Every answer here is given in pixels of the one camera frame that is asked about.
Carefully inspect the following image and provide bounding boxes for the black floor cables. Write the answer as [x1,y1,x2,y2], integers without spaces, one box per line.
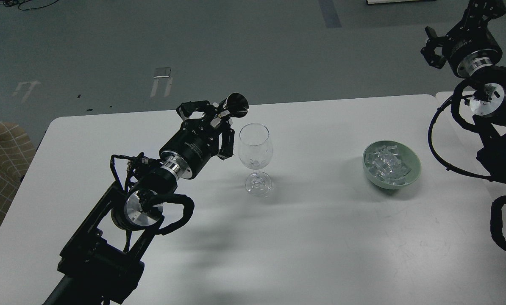
[0,0,58,18]

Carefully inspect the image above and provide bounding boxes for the green bowl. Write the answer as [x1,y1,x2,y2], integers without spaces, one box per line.
[361,140,422,190]

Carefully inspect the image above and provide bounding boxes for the clear ice cubes pile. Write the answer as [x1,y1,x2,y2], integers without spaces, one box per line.
[365,145,411,185]

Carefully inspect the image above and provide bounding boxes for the steel double jigger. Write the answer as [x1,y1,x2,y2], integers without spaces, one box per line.
[215,92,249,118]

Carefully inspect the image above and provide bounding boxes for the clear wine glass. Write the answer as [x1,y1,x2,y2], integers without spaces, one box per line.
[238,123,274,196]

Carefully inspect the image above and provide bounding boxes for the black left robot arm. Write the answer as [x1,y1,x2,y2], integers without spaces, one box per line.
[44,93,249,305]

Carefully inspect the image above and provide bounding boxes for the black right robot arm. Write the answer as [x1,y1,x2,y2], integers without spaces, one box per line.
[421,0,506,185]

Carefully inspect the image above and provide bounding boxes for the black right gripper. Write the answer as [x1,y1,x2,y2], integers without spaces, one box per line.
[421,0,506,78]

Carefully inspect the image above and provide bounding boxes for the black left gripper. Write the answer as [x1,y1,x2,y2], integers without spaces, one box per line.
[159,100,234,180]

